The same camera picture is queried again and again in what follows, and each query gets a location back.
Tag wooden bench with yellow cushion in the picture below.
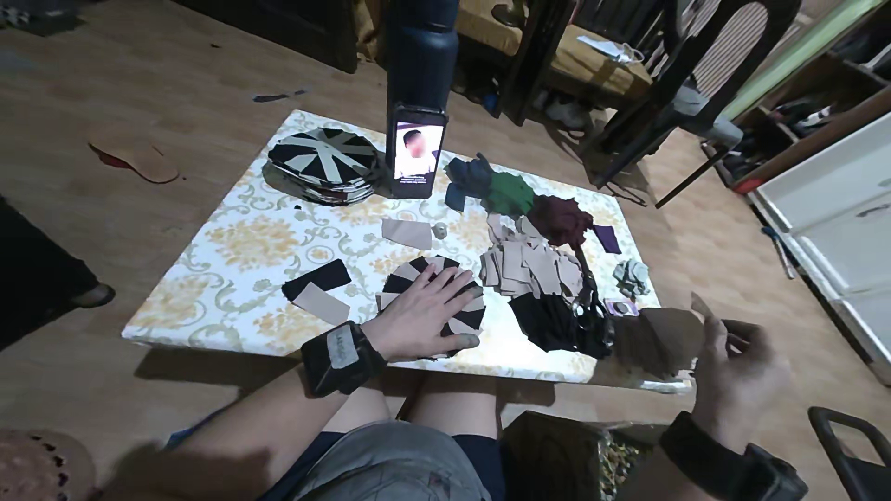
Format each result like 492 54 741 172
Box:
451 0 655 128

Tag black framed stool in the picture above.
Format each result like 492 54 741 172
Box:
807 405 891 501

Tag pile of maroon fabric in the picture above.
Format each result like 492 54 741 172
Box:
527 195 594 249

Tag pink perforated round object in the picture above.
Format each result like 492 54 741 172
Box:
0 429 97 501

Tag dark blue bottle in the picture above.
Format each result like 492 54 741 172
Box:
386 0 460 114

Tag pile of multicoloured scraps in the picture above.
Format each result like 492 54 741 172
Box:
599 431 643 501

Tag single black fabric patch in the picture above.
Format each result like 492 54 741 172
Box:
281 259 352 302

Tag person's left hand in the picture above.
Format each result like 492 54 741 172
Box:
361 263 483 363

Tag crumpled grey-green fabric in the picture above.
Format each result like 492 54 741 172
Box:
613 259 650 299

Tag pile of black fabric pieces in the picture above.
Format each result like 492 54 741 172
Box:
508 292 582 354

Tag person's body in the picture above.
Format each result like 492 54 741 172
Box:
289 420 493 501

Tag brown wooden shelf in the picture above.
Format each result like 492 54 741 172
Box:
702 14 891 194

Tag cardboard box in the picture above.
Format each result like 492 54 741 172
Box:
501 410 671 501

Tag single beige fabric patch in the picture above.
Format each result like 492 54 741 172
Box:
292 282 351 327
381 218 433 251

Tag pile of dark blue fabric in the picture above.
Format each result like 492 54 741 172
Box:
445 153 494 213

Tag person's legs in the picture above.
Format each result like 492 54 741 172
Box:
258 367 507 501

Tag person's left forearm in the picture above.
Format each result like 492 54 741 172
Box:
97 321 388 501

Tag beige insole with red edge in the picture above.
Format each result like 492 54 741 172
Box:
87 141 186 186

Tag dark wooden furniture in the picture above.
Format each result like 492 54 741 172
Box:
169 0 360 74

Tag pile of beige fabric pieces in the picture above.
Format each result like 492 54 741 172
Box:
479 213 585 299

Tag blue handled tool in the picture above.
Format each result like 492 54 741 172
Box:
760 225 799 282

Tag black strap-like bundle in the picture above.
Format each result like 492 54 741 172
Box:
572 244 615 360

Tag white cabinet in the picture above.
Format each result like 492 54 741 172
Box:
749 111 891 385

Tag stack of striped patchwork rounds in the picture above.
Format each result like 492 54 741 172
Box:
263 127 380 207

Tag light green strip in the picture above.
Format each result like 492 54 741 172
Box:
722 0 885 121

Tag black chair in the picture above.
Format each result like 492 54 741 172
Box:
581 0 803 210

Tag purple fabric patch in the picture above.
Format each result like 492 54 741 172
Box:
593 224 622 255

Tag pile of green fabric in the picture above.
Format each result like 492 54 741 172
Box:
481 171 537 218

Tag person's right hand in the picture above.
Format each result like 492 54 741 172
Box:
690 292 793 453

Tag brown fabric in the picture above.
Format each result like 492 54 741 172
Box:
613 307 706 381

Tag black smartphone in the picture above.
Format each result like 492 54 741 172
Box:
390 104 448 200

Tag round black beige patchwork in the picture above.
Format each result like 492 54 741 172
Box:
376 255 487 360

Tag person's right forearm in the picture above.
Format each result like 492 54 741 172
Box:
614 411 810 501

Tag floral tablecloth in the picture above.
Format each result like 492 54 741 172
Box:
122 109 697 395

